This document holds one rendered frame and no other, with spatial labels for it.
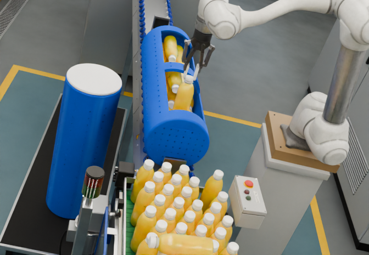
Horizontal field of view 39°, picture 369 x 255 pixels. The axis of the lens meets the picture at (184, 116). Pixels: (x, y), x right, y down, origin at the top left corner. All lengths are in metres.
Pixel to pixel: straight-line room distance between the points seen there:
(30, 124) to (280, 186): 2.02
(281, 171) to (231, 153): 1.62
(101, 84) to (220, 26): 0.92
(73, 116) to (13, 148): 1.16
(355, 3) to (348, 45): 0.16
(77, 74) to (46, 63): 2.04
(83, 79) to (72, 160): 0.45
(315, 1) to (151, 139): 0.88
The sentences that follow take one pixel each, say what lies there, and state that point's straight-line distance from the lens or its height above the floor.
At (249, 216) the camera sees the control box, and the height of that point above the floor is 1.07.
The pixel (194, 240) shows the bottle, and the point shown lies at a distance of 1.78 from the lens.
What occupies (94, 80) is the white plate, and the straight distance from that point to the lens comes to 2.66.
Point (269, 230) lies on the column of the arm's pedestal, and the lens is 2.91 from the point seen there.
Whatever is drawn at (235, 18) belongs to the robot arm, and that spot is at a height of 1.74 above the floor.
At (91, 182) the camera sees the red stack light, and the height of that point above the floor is 1.24.
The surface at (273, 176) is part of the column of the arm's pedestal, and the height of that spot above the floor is 0.90.
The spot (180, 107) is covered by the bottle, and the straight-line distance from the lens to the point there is 2.28.
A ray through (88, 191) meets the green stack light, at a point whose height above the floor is 1.19.
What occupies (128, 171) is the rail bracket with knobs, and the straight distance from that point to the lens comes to 2.22.
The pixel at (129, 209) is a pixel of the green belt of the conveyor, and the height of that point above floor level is 0.90.
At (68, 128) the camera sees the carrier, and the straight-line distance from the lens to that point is 2.73.
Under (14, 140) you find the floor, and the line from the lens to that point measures 3.83.
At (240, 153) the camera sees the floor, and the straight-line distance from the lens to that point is 4.26.
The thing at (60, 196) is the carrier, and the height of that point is 0.31.
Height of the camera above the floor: 2.46
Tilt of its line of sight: 34 degrees down
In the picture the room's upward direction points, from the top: 18 degrees clockwise
